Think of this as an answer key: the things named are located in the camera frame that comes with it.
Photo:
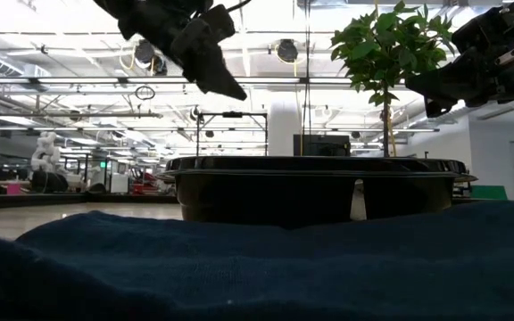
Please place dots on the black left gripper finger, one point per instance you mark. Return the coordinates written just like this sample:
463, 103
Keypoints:
203, 58
214, 92

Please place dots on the green plant in black pot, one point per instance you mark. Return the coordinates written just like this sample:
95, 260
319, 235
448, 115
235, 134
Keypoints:
386, 49

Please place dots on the black monitor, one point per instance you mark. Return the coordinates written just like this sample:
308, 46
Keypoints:
321, 145

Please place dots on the black divided plastic container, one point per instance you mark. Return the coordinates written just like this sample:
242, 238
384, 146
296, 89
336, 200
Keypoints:
284, 196

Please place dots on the green panel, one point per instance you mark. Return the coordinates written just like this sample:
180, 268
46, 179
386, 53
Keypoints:
489, 192

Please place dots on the black rig frame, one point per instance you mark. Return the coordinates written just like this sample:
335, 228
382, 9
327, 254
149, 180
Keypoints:
232, 114

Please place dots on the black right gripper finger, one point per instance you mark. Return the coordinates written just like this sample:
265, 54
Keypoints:
437, 108
444, 82

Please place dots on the dark blue folded cloth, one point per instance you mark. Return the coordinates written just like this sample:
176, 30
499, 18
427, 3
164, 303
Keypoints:
257, 267

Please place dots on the white robot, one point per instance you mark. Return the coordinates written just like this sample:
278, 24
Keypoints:
46, 151

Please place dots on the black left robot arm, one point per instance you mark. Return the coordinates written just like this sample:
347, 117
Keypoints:
105, 3

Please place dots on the black metal table frame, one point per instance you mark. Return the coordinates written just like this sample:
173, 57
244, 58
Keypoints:
60, 200

